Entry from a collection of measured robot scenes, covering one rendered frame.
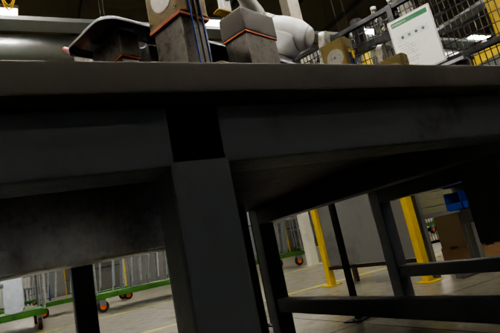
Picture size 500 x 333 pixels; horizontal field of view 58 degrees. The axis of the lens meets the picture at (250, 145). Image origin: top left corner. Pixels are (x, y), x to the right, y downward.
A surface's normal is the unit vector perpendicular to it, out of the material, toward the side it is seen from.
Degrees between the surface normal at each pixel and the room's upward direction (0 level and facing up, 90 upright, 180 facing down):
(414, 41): 90
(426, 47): 90
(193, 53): 90
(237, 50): 90
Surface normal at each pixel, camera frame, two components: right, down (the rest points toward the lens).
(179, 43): -0.69, -0.03
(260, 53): 0.70, -0.29
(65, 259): 0.43, -0.29
